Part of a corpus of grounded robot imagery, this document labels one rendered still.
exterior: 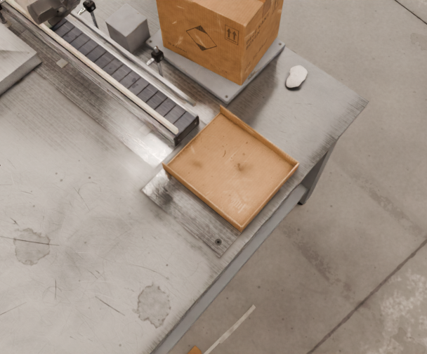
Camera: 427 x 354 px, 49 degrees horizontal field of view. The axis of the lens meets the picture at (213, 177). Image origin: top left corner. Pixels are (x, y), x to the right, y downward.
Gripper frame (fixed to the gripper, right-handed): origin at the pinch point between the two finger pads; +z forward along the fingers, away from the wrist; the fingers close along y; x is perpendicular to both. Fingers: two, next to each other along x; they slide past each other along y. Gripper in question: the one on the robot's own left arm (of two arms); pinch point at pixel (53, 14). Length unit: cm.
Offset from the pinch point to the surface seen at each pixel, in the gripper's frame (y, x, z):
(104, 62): 0.3, 20.9, -9.7
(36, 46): 8.4, 3.7, 10.7
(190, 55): -19.6, 35.5, -21.2
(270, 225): -12, 113, 1
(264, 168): -5, 71, -44
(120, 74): 0.3, 26.4, -14.1
